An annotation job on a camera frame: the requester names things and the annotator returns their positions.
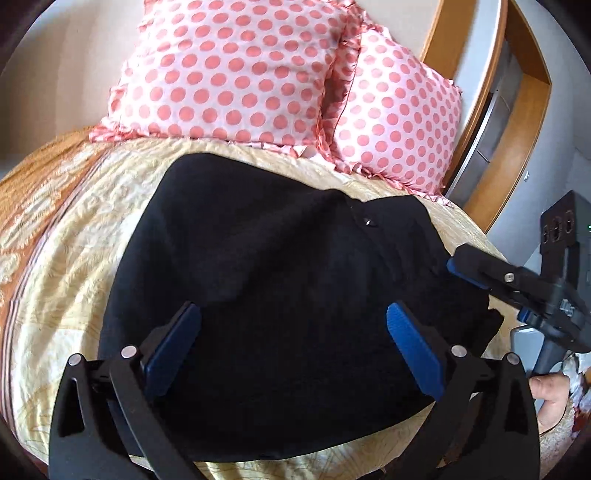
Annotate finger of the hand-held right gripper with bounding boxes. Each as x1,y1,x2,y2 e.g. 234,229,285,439
517,307,546,328
446,244,557,306

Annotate grey door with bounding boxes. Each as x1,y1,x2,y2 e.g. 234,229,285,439
445,41,522,204

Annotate pink polka dot pillow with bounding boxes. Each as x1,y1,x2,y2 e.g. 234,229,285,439
318,23,463,197
90,0,365,148

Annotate yellow patterned quilt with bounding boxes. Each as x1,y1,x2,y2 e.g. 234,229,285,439
0,129,573,480

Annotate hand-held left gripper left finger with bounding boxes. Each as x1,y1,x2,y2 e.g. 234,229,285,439
48,301,202,480

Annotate black pants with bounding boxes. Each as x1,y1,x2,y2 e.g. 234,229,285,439
98,152,505,462

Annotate person's right hand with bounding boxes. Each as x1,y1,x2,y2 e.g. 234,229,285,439
529,373,573,435

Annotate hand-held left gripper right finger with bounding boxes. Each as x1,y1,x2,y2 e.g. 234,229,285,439
386,301,541,480

